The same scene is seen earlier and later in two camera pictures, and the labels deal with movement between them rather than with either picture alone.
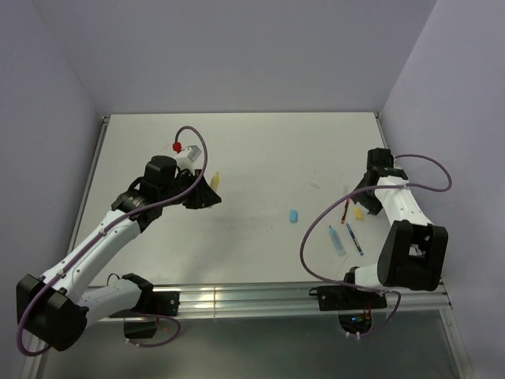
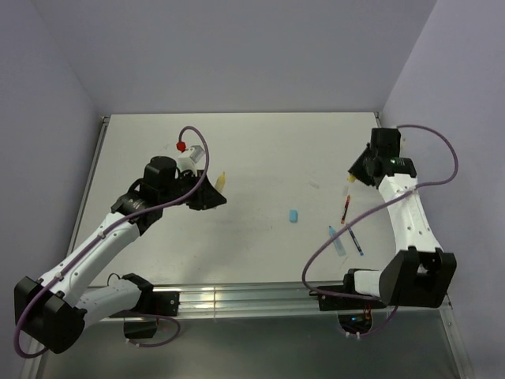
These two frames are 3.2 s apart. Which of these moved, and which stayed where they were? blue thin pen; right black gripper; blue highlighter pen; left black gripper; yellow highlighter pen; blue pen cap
Moved: right black gripper; yellow highlighter pen
Stayed: blue thin pen; blue highlighter pen; left black gripper; blue pen cap
